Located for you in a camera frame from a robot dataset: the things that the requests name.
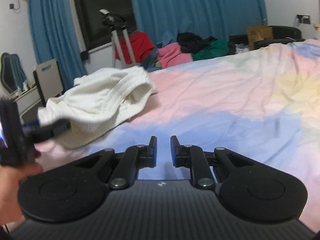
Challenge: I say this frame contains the pastel tie-dye bed sheet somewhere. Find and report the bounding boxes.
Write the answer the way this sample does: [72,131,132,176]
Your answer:
[36,40,319,231]

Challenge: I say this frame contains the white knit zip jacket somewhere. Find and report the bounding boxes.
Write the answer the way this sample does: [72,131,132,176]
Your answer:
[37,66,156,149]

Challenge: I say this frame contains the pink garment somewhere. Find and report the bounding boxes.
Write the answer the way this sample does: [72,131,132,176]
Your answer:
[157,42,193,69]

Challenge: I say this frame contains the white dresser desk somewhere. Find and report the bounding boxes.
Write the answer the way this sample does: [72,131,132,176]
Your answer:
[11,85,42,124]

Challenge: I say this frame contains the green garment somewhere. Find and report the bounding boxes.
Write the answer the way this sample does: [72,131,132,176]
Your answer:
[191,40,229,61]

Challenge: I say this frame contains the black garment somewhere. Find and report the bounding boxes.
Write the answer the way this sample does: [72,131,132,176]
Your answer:
[177,33,217,54]

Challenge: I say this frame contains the person's left hand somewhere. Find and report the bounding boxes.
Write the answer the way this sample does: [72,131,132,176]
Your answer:
[0,163,43,226]

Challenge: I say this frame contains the black framed mirror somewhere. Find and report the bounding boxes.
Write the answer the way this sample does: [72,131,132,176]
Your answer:
[1,53,27,94]

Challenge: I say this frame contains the dark window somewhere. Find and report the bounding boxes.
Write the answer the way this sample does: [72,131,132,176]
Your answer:
[71,0,137,51]

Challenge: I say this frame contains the blue curtain right panel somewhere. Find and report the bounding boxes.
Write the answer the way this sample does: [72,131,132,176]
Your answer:
[132,0,267,47]

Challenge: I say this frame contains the blue curtain panel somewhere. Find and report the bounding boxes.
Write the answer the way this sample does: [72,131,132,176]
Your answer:
[28,0,87,90]
[132,0,267,47]

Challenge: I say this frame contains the white folding chair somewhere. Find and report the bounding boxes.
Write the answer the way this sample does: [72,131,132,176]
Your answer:
[33,59,65,107]

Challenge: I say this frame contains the blue curtain left panel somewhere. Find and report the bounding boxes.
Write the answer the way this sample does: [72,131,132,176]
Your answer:
[28,0,87,90]

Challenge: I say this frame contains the wall power socket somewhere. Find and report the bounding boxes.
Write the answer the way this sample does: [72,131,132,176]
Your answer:
[296,14,311,24]

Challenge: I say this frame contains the red garment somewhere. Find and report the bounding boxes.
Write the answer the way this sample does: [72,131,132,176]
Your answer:
[119,31,155,64]

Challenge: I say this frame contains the black armchair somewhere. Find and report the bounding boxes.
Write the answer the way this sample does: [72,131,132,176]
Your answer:
[229,25,305,50]

